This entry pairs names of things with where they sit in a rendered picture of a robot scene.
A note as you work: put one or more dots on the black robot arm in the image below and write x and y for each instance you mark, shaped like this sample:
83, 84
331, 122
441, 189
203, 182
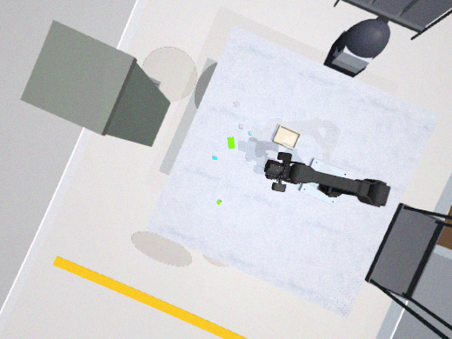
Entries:
369, 191

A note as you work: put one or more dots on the lime green flat block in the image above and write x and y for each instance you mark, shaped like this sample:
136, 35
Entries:
231, 143

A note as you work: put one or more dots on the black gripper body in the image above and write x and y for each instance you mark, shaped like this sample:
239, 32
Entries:
279, 186

